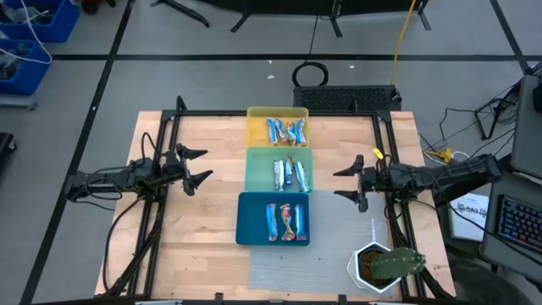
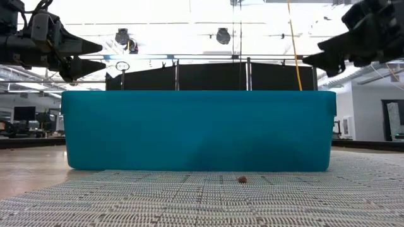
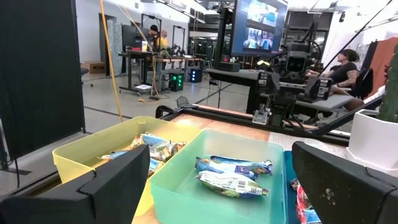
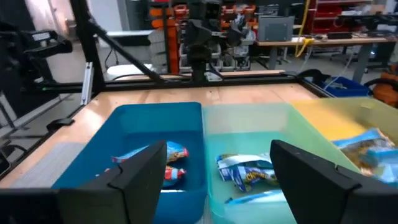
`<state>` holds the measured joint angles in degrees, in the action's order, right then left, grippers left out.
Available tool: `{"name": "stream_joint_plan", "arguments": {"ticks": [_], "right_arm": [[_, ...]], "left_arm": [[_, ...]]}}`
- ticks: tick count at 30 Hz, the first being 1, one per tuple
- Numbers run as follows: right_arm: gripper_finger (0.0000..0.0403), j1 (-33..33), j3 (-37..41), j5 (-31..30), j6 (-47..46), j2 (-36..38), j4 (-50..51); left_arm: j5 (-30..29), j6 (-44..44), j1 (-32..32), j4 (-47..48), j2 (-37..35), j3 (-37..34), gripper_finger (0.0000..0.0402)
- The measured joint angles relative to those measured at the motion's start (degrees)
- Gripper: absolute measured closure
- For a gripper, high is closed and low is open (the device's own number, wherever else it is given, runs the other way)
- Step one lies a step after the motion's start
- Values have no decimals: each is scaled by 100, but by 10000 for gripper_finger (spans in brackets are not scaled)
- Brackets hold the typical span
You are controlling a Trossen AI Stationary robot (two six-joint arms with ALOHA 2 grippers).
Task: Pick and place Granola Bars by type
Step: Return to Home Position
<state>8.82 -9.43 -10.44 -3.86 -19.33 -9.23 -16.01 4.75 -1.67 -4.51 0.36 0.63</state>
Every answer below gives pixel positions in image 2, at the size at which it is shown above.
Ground teal plastic bin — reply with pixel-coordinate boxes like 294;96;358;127
61;90;338;173

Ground black table edge rail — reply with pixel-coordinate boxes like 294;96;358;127
0;137;66;150
331;139;404;153

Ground dark door frame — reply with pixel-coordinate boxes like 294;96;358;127
381;99;404;143

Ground black ceiling cable reel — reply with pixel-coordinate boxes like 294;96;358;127
215;27;232;45
114;28;131;46

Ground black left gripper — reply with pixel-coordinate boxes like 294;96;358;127
18;18;107;83

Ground grey mesh table mat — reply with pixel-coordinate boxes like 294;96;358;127
0;150;404;227

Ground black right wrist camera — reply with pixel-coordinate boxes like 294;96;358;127
342;0;395;32

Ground horizontal metal frame rail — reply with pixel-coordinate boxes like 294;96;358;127
78;54;318;61

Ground white wall box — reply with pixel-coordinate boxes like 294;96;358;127
342;115;353;139

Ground black computer monitor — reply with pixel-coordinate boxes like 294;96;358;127
13;106;37;122

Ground black ring stand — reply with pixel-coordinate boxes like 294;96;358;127
115;61;131;91

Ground thin black vertical rod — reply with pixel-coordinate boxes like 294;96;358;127
239;0;243;91

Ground black backdrop curtain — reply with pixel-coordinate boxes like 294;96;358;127
105;62;318;91

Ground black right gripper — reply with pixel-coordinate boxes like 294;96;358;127
302;18;404;78

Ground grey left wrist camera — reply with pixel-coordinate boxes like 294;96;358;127
29;11;62;42

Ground black red hanging device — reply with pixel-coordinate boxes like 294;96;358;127
127;38;140;55

